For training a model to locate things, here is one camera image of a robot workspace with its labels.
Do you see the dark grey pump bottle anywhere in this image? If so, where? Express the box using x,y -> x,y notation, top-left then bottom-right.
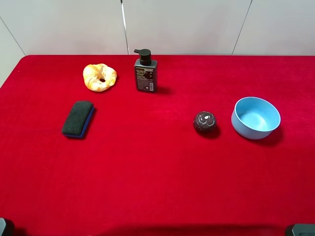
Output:
134,49 -> 158,93

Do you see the black and blue eraser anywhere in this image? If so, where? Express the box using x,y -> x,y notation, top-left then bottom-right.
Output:
62,101 -> 95,138

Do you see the black base block left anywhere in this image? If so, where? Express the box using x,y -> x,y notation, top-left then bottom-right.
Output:
0,218 -> 15,236

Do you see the dark patterned stone ball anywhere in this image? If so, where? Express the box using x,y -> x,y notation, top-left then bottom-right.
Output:
193,111 -> 217,133

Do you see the black base block right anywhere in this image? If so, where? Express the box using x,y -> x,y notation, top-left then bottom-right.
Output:
285,224 -> 315,236

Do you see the black base block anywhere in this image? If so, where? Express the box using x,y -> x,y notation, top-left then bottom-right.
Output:
0,218 -> 15,236
285,224 -> 315,236

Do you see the red velvet tablecloth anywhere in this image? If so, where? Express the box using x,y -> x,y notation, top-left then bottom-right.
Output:
0,55 -> 315,236

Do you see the light blue bowl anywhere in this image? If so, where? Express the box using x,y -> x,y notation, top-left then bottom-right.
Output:
231,96 -> 281,140

